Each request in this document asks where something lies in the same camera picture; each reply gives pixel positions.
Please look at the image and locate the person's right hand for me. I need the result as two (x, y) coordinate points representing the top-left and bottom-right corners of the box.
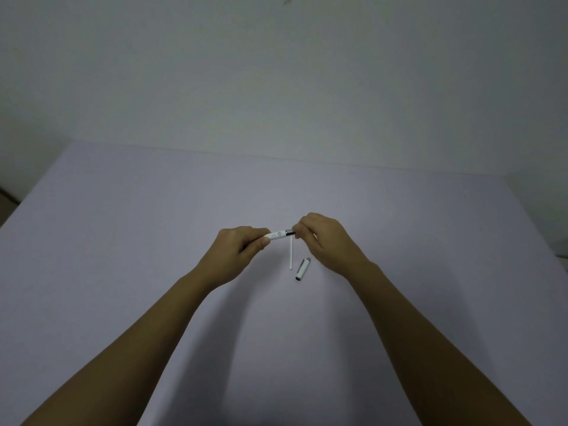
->
(293, 212), (379, 279)

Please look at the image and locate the person's left hand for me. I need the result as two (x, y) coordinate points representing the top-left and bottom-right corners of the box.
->
(194, 226), (272, 290)

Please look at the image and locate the person's left forearm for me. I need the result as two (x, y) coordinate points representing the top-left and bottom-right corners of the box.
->
(20, 270), (213, 426)

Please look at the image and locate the person's right forearm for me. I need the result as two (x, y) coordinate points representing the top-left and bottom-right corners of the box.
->
(349, 262), (535, 426)

